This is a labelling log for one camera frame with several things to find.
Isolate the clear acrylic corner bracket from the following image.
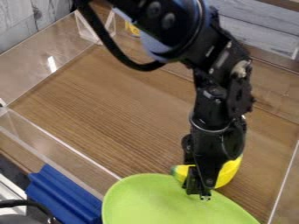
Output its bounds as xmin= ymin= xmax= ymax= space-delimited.
xmin=74 ymin=10 xmax=116 ymax=46

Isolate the yellow toy banana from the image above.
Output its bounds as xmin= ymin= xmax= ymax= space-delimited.
xmin=171 ymin=156 xmax=243 ymax=188

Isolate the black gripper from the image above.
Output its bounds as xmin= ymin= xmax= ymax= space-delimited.
xmin=181 ymin=115 xmax=247 ymax=201

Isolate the blue plastic block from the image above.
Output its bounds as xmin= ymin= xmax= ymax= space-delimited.
xmin=25 ymin=164 xmax=103 ymax=224

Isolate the green plate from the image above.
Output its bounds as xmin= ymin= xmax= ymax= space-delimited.
xmin=101 ymin=173 xmax=260 ymax=224

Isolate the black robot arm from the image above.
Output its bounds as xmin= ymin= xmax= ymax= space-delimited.
xmin=108 ymin=0 xmax=255 ymax=200

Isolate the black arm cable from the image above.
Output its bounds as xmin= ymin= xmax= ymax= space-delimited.
xmin=73 ymin=0 xmax=167 ymax=73

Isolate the yellow labelled tin can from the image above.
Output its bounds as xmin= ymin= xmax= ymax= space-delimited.
xmin=125 ymin=22 xmax=140 ymax=38

